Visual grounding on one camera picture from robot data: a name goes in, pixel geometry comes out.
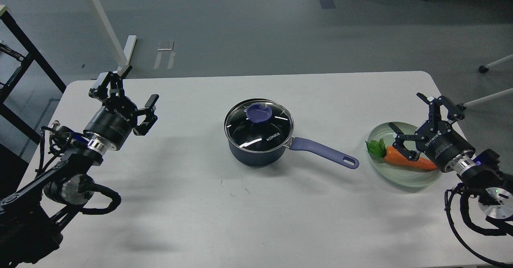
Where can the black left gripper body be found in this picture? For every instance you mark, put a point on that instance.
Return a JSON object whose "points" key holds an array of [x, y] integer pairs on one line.
{"points": [[114, 121]]}

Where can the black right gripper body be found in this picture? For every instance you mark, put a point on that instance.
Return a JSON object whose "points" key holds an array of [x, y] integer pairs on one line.
{"points": [[442, 144]]}

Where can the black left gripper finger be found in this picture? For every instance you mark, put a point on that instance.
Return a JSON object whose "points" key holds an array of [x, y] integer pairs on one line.
{"points": [[150, 117], [109, 85]]}

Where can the blue saucepan with handle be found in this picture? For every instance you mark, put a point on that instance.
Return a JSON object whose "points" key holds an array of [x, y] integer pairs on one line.
{"points": [[293, 144]]}

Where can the glass lid with blue knob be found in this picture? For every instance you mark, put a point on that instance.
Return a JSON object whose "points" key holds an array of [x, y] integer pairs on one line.
{"points": [[258, 125]]}

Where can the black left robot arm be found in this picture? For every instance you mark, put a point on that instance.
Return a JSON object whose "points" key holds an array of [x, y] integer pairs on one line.
{"points": [[32, 218]]}

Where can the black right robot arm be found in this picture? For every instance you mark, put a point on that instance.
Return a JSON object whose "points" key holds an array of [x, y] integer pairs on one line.
{"points": [[485, 191]]}

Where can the translucent green plate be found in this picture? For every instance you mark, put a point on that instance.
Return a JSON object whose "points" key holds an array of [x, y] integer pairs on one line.
{"points": [[411, 177]]}

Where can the orange toy carrot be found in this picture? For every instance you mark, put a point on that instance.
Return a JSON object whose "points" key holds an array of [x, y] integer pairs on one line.
{"points": [[391, 155]]}

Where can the white stand leg with caster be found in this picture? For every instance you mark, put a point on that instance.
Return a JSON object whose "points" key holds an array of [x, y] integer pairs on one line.
{"points": [[485, 68]]}

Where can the white stand bar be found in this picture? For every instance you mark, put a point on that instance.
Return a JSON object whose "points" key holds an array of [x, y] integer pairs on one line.
{"points": [[482, 100]]}

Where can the black metal rack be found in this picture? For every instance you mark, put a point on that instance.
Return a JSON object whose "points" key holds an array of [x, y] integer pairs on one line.
{"points": [[33, 56]]}

